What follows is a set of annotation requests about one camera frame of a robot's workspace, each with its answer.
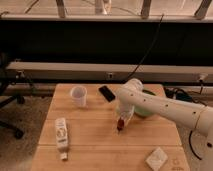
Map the black floor cable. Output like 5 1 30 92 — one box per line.
163 87 213 161

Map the black cable on wall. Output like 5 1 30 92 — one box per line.
122 13 165 82

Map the translucent plastic cup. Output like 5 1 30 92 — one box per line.
70 86 87 107

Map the white tube bottle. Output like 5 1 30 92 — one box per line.
55 118 69 160

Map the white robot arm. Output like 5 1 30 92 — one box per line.
115 79 213 148

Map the green ceramic bowl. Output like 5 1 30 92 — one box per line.
135 89 155 117

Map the white square sponge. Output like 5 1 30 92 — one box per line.
146 147 168 171

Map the black rectangular block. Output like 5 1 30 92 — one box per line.
99 86 115 102

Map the black office chair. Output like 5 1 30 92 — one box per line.
0 52 27 140

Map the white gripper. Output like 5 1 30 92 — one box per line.
116 103 134 124

